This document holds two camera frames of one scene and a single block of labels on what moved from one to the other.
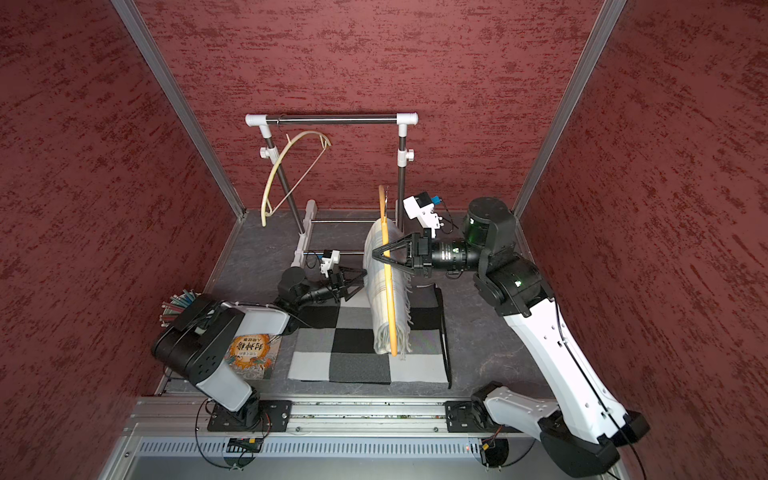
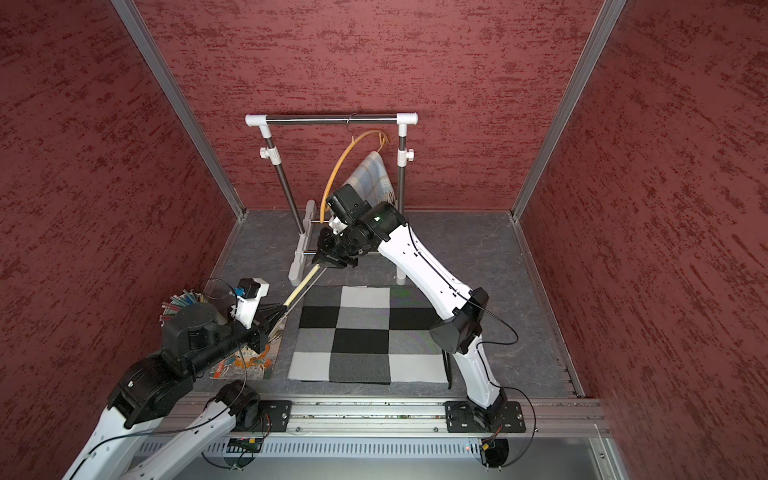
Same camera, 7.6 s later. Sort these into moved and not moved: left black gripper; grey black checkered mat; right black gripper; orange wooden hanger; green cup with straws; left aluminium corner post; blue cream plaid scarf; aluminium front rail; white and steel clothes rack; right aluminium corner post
Moved: blue cream plaid scarf; left black gripper; orange wooden hanger; right black gripper
Not moved: grey black checkered mat; green cup with straws; aluminium front rail; right aluminium corner post; left aluminium corner post; white and steel clothes rack
